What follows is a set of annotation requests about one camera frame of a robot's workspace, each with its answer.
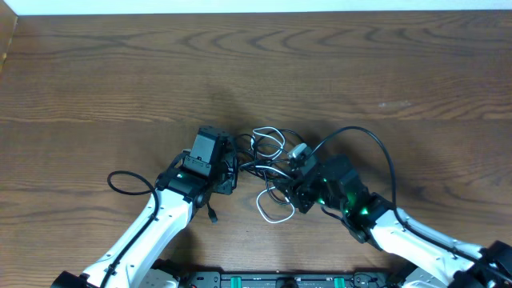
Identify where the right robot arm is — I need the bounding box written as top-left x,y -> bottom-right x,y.
274,154 -> 511,287

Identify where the camera black cable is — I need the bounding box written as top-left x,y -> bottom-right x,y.
306,126 -> 512,277
98,151 -> 191,288

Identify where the black usb cable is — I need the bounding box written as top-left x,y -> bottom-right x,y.
206,128 -> 307,224

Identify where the right camera black cable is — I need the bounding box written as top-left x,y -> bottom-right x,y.
306,126 -> 512,277

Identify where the left camera black cable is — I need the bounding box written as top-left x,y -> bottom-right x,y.
98,151 -> 191,288

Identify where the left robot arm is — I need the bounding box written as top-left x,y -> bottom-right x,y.
52,126 -> 238,287

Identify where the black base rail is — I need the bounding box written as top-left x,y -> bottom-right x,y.
139,259 -> 437,288

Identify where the white usb cable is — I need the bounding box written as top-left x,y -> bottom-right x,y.
251,126 -> 297,225

